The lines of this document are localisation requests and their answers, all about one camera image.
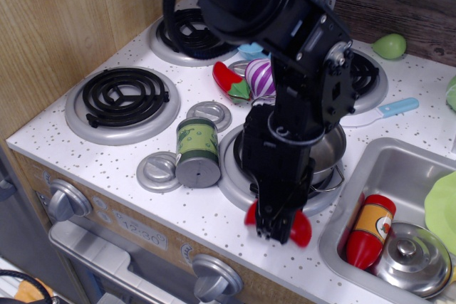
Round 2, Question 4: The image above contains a grey oven knob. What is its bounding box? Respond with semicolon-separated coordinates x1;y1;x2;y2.
192;253;244;303
48;179;93;221

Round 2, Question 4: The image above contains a grey stovetop knob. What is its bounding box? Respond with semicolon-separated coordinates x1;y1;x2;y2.
186;101;232;132
136;152;181;193
228;60;250;78

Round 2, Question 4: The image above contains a green toy can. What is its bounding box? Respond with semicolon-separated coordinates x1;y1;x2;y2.
175;117;221;189

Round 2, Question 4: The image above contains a grey oven door handle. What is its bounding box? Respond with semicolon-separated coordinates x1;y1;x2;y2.
48;221;198;303

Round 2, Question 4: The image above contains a grey stovetop knob front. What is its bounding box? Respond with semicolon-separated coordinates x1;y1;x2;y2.
136;152;181;193

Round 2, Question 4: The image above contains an orange toy food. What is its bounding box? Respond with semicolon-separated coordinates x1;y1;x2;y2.
14;280;44;303

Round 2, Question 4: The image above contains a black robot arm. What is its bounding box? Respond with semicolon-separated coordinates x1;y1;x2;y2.
162;0;358;247

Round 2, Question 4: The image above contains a grey stovetop knob middle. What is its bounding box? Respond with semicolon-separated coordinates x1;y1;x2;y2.
186;101;232;132

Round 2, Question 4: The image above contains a purple striped toy onion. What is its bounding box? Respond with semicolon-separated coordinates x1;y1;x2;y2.
245;58;276;99

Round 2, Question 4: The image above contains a steel sink basin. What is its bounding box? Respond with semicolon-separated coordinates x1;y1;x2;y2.
319;138;455;303

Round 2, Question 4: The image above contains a light blue plastic bowl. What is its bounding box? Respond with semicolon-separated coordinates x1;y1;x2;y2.
237;43;270;61

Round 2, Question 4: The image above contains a red toy ketchup bottle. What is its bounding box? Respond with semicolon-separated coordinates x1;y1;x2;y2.
346;194;396;270

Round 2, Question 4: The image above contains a right grey oven knob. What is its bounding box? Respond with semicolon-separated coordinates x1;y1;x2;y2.
192;253;244;303

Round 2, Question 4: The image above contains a black burner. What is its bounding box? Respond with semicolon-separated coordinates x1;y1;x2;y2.
218;125;346;216
351;49;388;115
150;8;238;67
65;67;180;146

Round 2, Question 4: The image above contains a left grey oven knob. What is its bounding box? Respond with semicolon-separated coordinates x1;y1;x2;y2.
48;179;93;221

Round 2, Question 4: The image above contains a back right black burner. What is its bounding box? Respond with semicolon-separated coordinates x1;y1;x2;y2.
351;49;388;115

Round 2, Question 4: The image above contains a steel pot lid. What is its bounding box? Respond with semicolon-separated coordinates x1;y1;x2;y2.
369;222;454;298

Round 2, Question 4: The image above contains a red toy chili pepper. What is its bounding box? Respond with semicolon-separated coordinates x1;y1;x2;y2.
212;61;251;104

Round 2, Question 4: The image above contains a grey stovetop knob back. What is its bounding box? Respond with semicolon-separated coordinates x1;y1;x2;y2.
228;60;250;78

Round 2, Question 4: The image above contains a green toy pear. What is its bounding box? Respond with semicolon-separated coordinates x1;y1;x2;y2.
372;33;407;60

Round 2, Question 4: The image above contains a white knife blue handle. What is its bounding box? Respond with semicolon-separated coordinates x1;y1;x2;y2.
340;98;420;128

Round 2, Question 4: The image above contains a light green plastic plate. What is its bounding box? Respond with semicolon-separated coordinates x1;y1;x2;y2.
424;172;455;255

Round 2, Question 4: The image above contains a front left black burner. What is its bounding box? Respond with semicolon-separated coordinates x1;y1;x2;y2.
65;67;180;146

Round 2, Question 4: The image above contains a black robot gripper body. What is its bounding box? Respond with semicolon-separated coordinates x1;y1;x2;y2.
241;99;326;218

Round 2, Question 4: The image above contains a front right black burner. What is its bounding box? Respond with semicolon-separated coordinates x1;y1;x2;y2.
218;125;346;216

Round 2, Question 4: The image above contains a small steel pan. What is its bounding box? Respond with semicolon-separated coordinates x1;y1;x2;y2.
251;95;348;194

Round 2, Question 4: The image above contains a back left black burner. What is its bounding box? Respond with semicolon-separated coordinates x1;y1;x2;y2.
150;8;238;67

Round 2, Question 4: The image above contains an oven clock display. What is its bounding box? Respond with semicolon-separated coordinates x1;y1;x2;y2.
113;210;168;251

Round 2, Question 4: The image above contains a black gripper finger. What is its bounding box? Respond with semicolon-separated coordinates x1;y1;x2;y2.
272;197;306;244
255;189;276;239

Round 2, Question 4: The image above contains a green toy cabbage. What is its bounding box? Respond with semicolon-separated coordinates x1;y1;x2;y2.
445;76;456;112

